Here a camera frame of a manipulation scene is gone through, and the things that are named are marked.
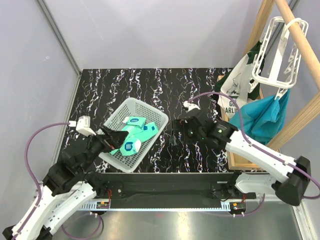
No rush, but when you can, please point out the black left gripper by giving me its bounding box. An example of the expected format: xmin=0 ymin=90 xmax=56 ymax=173
xmin=79 ymin=124 xmax=129 ymax=173

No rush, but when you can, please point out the mint green sock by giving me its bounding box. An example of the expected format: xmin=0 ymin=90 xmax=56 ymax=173
xmin=110 ymin=137 xmax=142 ymax=157
xmin=122 ymin=116 xmax=159 ymax=143

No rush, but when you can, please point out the white plastic clip hanger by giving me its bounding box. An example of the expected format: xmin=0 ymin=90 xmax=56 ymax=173
xmin=251 ymin=16 xmax=309 ymax=98

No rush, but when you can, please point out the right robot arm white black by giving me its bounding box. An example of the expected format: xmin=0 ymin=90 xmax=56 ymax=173
xmin=171 ymin=116 xmax=311 ymax=206

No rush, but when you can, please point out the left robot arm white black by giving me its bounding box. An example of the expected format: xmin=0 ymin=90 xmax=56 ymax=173
xmin=2 ymin=126 xmax=129 ymax=240

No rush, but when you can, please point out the white plastic mesh basket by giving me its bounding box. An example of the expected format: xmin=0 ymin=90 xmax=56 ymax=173
xmin=98 ymin=97 xmax=169 ymax=173

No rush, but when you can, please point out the white green t-shirt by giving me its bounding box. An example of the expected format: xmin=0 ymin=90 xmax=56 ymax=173
xmin=214 ymin=41 xmax=262 ymax=108

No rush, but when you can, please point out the teal blue shirt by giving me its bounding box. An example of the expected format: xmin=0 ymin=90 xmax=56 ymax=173
xmin=229 ymin=90 xmax=291 ymax=145

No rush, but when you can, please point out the aluminium corner profile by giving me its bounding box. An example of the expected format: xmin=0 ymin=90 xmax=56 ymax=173
xmin=35 ymin=0 xmax=82 ymax=78

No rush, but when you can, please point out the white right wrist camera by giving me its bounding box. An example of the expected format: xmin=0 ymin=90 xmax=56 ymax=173
xmin=183 ymin=101 xmax=201 ymax=113

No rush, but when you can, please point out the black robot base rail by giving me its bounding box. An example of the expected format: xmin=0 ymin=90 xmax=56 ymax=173
xmin=97 ymin=172 xmax=256 ymax=210

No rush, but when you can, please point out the white slotted cable duct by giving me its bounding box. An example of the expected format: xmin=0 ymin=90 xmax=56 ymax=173
xmin=79 ymin=201 xmax=231 ymax=212

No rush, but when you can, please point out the purple floor cable left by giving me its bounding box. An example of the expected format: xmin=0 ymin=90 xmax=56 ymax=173
xmin=61 ymin=212 xmax=104 ymax=237

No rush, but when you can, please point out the wooden drying rack frame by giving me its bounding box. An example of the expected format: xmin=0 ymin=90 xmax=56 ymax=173
xmin=216 ymin=0 xmax=320 ymax=172

